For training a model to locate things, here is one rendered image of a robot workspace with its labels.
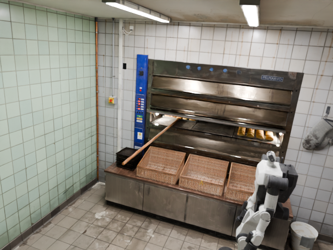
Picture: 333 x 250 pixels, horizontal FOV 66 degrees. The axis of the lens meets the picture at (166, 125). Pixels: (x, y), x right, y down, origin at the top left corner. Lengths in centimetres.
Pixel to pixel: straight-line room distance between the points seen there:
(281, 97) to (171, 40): 155
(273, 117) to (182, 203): 157
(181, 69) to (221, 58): 55
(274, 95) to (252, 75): 35
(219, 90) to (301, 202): 180
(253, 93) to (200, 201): 149
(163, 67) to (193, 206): 186
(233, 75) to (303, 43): 82
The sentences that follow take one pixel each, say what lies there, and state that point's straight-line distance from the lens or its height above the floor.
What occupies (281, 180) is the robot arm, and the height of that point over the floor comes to 136.
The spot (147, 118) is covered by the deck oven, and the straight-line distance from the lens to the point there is 375.
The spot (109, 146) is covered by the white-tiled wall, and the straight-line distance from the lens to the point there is 421.
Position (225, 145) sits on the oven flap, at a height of 106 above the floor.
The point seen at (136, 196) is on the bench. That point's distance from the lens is 364.
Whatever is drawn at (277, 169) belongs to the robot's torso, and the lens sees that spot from 234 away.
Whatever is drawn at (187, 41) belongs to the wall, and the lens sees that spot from 345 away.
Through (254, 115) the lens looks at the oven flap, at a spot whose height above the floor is 153.
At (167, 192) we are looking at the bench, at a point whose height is 48.
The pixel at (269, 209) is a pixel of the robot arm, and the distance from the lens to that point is 226.
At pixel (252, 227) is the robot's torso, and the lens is 263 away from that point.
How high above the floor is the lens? 228
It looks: 17 degrees down
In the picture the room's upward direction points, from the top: 4 degrees clockwise
